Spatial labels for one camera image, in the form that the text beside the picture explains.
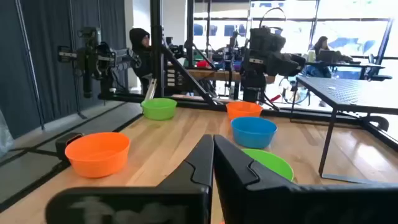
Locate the dark grey curtain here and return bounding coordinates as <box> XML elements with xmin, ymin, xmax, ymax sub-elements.
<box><xmin>0</xmin><ymin>0</ymin><xmax>127</xmax><ymax>139</ymax></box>

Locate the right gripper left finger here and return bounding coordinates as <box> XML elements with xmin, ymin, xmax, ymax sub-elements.
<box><xmin>45</xmin><ymin>134</ymin><xmax>215</xmax><ymax>224</ymax></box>

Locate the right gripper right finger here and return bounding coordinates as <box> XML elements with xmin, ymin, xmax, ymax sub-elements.
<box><xmin>214</xmin><ymin>134</ymin><xmax>398</xmax><ymax>224</ymax></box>

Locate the grey metal pole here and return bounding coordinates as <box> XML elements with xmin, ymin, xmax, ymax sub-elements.
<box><xmin>15</xmin><ymin>0</ymin><xmax>46</xmax><ymax>131</ymax></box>

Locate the person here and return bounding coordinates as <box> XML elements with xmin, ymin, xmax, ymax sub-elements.
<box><xmin>129</xmin><ymin>27</ymin><xmax>154</xmax><ymax>94</ymax></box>
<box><xmin>306</xmin><ymin>35</ymin><xmax>333</xmax><ymax>78</ymax></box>

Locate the wooden background workbench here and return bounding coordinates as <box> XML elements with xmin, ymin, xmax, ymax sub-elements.
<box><xmin>167</xmin><ymin>68</ymin><xmax>276</xmax><ymax>84</ymax></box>

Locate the black background desk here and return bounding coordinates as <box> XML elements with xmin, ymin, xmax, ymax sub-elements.
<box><xmin>306</xmin><ymin>61</ymin><xmax>386</xmax><ymax>80</ymax></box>

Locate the dark laptop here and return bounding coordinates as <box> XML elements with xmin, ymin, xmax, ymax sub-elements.
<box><xmin>317</xmin><ymin>49</ymin><xmax>343</xmax><ymax>63</ymax></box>

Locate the orange plastic mini bowl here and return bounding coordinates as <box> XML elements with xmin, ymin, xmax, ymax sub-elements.
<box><xmin>64</xmin><ymin>131</ymin><xmax>131</xmax><ymax>179</ymax></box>
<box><xmin>226</xmin><ymin>101</ymin><xmax>264</xmax><ymax>121</ymax></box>

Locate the black table-level camera box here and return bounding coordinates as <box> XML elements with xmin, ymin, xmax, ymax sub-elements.
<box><xmin>55</xmin><ymin>132</ymin><xmax>84</xmax><ymax>162</ymax></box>

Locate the green plastic mini bowl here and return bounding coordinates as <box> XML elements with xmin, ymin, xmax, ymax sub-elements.
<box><xmin>141</xmin><ymin>97</ymin><xmax>178</xmax><ymax>121</ymax></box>
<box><xmin>241</xmin><ymin>148</ymin><xmax>295</xmax><ymax>182</ymax></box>

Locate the blue plastic mini bowl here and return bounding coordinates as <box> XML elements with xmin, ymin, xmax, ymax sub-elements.
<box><xmin>230</xmin><ymin>116</ymin><xmax>279</xmax><ymax>149</ymax></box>

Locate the black perforated metal shelf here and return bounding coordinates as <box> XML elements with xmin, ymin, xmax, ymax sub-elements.
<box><xmin>289</xmin><ymin>75</ymin><xmax>398</xmax><ymax>185</ymax></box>

